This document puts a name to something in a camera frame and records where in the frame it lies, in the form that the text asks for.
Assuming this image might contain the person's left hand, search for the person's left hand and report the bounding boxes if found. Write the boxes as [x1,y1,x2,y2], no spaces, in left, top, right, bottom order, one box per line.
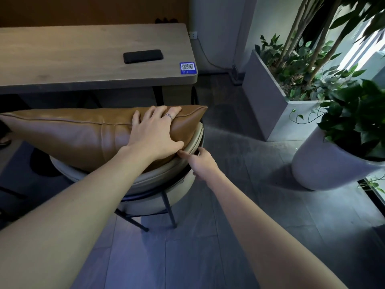
[127,105,184,162]

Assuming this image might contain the person's right hand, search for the person's right hand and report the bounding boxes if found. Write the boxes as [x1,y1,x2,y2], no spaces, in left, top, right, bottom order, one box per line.
[177,146,222,186]

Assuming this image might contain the beige chair with black frame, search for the beige chair with black frame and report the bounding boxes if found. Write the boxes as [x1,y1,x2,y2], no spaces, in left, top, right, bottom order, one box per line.
[50,122,205,233]

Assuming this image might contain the brown leather cushion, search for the brown leather cushion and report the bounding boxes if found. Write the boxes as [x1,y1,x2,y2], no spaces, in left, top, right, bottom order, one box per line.
[0,105,209,173]

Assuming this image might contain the person's right forearm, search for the person's right forearm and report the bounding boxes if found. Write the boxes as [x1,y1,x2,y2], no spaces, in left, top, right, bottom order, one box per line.
[208,170,349,289]

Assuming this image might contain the person's left forearm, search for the person's left forearm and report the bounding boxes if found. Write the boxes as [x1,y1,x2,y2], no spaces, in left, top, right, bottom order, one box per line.
[0,145,157,289]

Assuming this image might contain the black smartphone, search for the black smartphone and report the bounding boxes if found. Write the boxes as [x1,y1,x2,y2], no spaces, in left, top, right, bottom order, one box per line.
[123,49,164,65]

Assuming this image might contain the black floor box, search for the black floor box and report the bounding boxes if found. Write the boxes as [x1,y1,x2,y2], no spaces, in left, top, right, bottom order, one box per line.
[230,65,245,86]

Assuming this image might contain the grey rectangular planter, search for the grey rectangular planter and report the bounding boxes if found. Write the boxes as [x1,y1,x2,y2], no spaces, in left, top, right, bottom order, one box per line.
[242,49,331,142]

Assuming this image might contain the white round plant pot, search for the white round plant pot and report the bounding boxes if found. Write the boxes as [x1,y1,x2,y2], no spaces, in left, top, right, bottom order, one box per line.
[291,126,385,191]

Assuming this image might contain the tall green tree plant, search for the tall green tree plant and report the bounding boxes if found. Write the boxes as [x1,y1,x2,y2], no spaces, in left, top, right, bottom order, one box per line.
[254,0,385,101]

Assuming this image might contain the green leafy pot plant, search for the green leafy pot plant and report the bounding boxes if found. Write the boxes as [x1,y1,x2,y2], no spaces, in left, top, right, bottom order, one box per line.
[289,79,385,161]

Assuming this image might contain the dark power cable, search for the dark power cable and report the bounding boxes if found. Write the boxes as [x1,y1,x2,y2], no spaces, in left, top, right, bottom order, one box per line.
[196,37,235,71]

